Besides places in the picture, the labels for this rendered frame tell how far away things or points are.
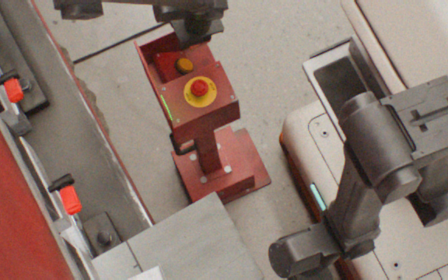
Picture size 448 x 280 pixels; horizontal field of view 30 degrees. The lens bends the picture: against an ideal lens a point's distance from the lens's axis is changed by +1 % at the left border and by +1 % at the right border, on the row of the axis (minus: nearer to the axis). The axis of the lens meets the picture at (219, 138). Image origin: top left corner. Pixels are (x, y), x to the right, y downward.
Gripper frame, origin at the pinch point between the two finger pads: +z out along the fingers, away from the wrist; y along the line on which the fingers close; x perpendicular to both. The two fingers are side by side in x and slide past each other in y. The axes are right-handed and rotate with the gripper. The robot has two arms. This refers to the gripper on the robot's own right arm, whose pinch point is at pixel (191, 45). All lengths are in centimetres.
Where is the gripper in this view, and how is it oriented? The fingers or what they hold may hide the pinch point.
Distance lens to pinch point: 184.1
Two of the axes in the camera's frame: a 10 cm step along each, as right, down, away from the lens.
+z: -1.6, 4.1, 9.0
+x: 4.0, 8.6, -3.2
